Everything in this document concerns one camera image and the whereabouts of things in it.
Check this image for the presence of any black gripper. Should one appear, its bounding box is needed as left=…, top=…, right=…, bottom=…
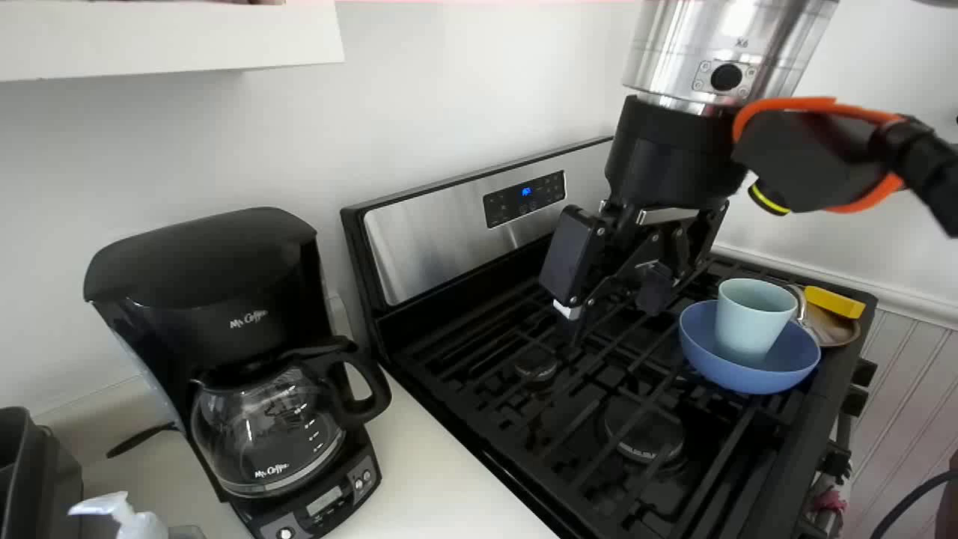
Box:
left=597, top=92, right=751, bottom=321

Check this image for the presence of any glass coffee jar black handle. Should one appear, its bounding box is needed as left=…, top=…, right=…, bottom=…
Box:
left=189, top=339, right=394, bottom=504

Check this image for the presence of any black drip coffee maker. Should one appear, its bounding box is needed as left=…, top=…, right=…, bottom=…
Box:
left=82, top=204, right=385, bottom=539

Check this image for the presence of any light teal cup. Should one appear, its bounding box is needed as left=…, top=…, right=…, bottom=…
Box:
left=712, top=275, right=806, bottom=366

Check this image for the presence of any blue bowl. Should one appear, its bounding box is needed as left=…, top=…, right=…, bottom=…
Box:
left=677, top=297, right=824, bottom=398

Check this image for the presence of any yellow sponge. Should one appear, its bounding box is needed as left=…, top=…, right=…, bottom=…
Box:
left=802, top=284, right=869, bottom=323

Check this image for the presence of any small grey pan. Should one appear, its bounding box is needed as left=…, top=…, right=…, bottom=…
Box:
left=797, top=297, right=861, bottom=354

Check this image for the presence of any black gas stove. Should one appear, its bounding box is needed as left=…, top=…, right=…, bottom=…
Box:
left=338, top=134, right=881, bottom=539

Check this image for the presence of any black stove knob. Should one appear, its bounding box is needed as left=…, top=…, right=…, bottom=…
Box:
left=850, top=356, right=882, bottom=390
left=842, top=387, right=878, bottom=420

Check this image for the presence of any white spray bottle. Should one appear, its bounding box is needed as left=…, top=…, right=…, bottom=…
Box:
left=67, top=489, right=170, bottom=539

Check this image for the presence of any black countertop appliance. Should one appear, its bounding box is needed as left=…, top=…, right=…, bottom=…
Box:
left=0, top=404, right=88, bottom=539

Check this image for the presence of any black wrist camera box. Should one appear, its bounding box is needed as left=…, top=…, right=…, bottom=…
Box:
left=537, top=204, right=613, bottom=323

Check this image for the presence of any orange ringed cable connector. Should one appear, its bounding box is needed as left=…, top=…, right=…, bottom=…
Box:
left=730, top=92, right=911, bottom=219

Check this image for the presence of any black floor cable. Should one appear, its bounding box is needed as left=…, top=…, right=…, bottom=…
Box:
left=869, top=465, right=958, bottom=539

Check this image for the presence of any black coffee maker cord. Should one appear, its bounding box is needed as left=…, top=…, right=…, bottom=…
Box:
left=103, top=420, right=182, bottom=460

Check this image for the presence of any white wall cabinet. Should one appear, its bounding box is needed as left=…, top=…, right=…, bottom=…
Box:
left=0, top=0, right=348, bottom=83

